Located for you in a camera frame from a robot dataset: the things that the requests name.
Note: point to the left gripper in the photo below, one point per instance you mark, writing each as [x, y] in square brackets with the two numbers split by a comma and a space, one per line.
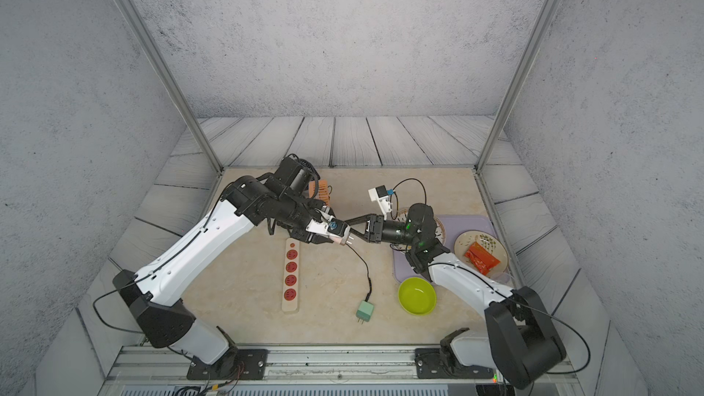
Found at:
[311, 237]

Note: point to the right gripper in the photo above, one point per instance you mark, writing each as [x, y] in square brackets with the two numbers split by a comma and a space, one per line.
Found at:
[378, 227]

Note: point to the pink USB charger plug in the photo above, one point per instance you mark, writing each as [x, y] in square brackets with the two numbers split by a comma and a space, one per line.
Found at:
[339, 231]

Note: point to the white red power strip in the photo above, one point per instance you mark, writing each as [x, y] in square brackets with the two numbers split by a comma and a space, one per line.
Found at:
[291, 276]

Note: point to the green USB charger plug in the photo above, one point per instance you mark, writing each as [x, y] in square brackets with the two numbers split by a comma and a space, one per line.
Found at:
[364, 311]

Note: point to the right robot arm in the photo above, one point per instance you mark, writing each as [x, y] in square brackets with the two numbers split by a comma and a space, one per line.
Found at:
[521, 340]

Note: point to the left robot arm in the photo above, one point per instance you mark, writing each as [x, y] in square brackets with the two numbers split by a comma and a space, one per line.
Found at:
[154, 293]

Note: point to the orange desk fan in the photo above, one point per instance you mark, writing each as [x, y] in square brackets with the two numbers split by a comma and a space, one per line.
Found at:
[320, 190]

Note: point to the dark blue desk fan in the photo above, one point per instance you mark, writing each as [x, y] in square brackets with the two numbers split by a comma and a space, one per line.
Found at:
[297, 173]

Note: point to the patterned plate with brown rim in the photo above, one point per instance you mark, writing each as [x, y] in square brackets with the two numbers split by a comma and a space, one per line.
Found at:
[440, 231]

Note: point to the lime green bowl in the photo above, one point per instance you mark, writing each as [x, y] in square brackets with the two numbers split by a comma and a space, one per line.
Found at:
[417, 296]

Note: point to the lavender tray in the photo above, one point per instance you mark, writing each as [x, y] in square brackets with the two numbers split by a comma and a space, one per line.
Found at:
[455, 226]

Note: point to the red snack packet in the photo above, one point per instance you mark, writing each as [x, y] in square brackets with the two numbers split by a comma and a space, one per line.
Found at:
[482, 259]

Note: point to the floral plate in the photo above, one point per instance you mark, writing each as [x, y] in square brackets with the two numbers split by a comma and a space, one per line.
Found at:
[493, 245]

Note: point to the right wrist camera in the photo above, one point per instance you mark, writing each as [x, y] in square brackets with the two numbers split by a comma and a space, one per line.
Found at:
[381, 196]

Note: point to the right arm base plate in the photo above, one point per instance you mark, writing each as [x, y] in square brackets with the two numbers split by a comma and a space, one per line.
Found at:
[439, 363]

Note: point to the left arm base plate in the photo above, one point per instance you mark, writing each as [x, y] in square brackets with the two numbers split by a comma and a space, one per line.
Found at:
[228, 364]

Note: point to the aluminium mounting rail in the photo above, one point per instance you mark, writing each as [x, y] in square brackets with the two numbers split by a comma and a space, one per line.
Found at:
[325, 370]

